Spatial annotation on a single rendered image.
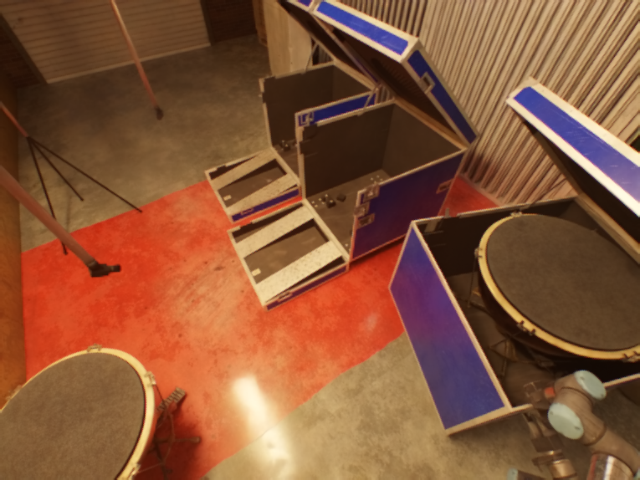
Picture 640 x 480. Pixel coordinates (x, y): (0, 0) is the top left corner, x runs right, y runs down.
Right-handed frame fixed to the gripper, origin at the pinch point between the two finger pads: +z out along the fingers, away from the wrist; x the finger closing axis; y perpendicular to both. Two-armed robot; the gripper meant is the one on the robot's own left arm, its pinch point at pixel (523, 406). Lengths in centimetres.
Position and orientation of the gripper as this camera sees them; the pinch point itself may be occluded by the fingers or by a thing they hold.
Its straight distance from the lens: 160.4
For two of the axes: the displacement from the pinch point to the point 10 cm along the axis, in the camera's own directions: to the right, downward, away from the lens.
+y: 9.7, -0.5, 2.6
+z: -1.7, 6.4, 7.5
